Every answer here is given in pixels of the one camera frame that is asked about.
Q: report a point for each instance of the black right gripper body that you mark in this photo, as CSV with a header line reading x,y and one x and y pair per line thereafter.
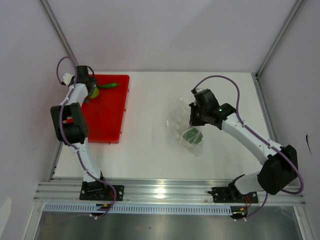
x,y
198,117

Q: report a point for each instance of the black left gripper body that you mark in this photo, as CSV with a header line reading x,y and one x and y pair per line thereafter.
x,y
93,81

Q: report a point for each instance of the green bell pepper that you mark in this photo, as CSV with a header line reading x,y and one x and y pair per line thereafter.
x,y
193,136

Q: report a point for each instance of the clear zip top bag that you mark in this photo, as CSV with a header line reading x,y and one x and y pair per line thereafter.
x,y
177,123

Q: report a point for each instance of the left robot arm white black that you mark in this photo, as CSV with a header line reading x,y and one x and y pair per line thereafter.
x,y
71,127

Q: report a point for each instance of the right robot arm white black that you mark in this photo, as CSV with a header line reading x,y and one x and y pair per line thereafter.
x,y
279,163

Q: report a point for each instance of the green round lime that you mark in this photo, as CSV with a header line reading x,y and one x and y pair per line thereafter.
x,y
95,93

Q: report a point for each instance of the green chili pepper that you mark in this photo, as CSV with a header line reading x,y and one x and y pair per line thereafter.
x,y
108,85

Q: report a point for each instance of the red plastic tray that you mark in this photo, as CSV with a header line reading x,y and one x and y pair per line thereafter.
x,y
105,113

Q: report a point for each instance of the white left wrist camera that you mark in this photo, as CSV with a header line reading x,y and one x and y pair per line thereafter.
x,y
67,79

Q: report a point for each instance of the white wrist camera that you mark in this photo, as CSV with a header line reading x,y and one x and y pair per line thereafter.
x,y
196,90
67,79

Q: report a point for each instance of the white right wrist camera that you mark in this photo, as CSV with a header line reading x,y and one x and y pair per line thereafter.
x,y
196,90

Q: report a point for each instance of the left aluminium corner post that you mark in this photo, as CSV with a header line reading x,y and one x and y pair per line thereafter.
x,y
57,29

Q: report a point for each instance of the aluminium corner post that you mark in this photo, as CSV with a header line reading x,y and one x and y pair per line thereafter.
x,y
57,29
280,36

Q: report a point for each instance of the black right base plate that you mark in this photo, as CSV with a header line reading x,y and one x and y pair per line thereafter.
x,y
232,196

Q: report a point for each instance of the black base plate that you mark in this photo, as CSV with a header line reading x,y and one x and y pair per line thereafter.
x,y
102,192
232,196

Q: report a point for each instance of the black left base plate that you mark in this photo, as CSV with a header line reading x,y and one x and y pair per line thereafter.
x,y
102,192

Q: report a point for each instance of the aluminium rail frame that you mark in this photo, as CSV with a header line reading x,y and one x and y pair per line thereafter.
x,y
136,191

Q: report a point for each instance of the white slotted cable duct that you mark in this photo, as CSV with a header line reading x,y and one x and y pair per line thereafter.
x,y
133,208

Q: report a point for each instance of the right aluminium corner post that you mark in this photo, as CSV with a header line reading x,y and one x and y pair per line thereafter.
x,y
280,36

